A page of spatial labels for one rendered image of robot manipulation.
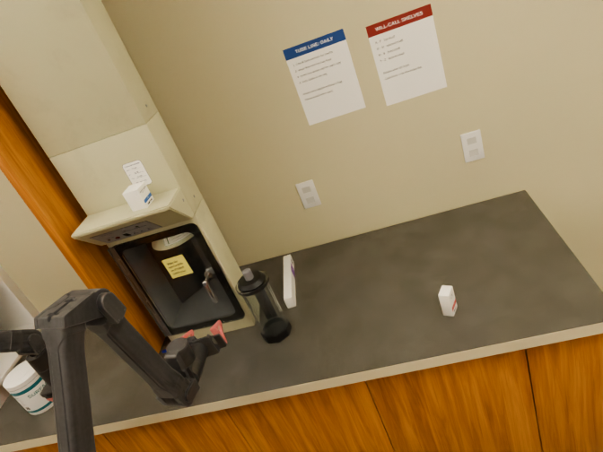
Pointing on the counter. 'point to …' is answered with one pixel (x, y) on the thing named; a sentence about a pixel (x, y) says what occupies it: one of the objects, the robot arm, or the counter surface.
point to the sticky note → (177, 266)
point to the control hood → (173, 200)
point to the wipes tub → (27, 388)
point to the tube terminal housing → (111, 182)
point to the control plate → (126, 231)
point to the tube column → (69, 73)
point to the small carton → (138, 196)
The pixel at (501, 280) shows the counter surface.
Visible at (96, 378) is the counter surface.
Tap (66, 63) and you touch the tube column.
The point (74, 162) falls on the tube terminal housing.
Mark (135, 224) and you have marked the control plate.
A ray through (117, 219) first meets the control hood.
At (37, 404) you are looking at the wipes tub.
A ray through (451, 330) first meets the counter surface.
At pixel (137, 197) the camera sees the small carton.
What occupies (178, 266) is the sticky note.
